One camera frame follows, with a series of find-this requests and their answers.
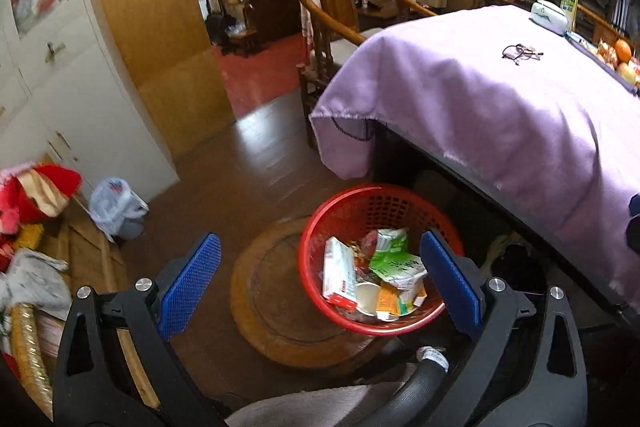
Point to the blue oval plate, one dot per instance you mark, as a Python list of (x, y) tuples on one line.
[(592, 57)]

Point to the crumpled grey cloth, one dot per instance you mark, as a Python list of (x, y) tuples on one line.
[(35, 277)]

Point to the red plastic mesh basket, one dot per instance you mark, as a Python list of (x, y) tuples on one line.
[(350, 202)]

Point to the purple printed tablecloth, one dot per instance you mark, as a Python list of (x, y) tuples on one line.
[(500, 107)]

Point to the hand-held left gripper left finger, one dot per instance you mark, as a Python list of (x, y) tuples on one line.
[(192, 287)]

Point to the orange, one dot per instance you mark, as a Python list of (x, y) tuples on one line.
[(623, 49)]

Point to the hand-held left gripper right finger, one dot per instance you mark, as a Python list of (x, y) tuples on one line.
[(450, 287)]

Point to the low wooden bench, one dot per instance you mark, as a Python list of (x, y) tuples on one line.
[(90, 257)]

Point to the green and white packet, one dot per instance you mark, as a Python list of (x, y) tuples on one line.
[(395, 264)]

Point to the yellow woven roll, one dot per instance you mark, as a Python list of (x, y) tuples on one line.
[(30, 357)]

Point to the red cloth pile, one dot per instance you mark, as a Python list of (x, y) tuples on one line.
[(35, 197)]

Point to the white ceramic lidded jar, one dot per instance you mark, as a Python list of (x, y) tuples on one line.
[(550, 14)]

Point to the white medicine box blue stripe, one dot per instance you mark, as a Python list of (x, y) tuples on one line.
[(337, 272)]

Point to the eyeglasses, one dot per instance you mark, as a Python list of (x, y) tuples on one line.
[(520, 53)]

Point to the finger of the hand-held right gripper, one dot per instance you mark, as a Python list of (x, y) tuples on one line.
[(634, 206)]

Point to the white cabinet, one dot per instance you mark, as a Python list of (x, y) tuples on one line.
[(75, 82)]

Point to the round wooden stool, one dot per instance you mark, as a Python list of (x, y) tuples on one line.
[(280, 302)]

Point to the apple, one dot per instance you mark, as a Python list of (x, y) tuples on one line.
[(627, 73)]

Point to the grey fabric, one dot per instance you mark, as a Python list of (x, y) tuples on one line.
[(310, 407)]

